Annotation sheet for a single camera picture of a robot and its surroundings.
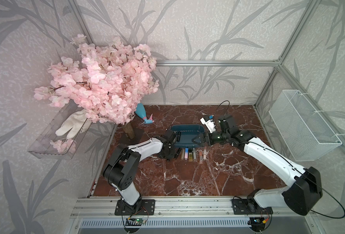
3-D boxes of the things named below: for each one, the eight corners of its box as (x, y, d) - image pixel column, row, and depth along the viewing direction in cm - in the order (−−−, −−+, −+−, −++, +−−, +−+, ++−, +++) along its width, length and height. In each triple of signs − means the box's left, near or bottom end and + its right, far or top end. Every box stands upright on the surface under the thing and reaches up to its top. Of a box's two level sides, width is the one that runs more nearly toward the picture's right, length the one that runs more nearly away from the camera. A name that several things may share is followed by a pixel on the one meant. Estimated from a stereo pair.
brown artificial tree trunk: (129, 139, 102) (122, 127, 91) (130, 135, 104) (123, 122, 93) (134, 139, 102) (128, 127, 91) (135, 135, 104) (130, 122, 93)
